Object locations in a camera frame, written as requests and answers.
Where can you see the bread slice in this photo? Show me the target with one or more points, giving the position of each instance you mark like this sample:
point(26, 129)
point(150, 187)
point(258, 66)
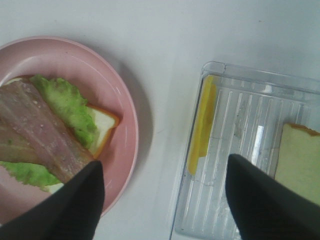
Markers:
point(298, 165)
point(38, 176)

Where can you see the yellow cheese slice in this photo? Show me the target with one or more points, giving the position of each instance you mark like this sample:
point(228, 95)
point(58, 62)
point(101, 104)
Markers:
point(203, 124)

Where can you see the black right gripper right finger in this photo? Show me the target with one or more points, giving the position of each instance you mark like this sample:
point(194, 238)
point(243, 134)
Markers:
point(263, 209)

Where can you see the bacon strip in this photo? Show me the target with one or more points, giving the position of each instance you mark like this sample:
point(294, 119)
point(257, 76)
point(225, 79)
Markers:
point(14, 148)
point(24, 109)

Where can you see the green lettuce leaf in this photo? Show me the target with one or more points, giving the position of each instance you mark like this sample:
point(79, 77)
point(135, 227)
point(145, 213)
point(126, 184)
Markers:
point(66, 102)

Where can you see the right clear plastic tray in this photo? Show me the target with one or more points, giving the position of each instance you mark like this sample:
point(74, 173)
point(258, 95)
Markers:
point(251, 107)

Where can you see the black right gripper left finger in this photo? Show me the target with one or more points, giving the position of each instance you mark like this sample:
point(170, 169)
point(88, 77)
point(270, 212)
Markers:
point(71, 213)

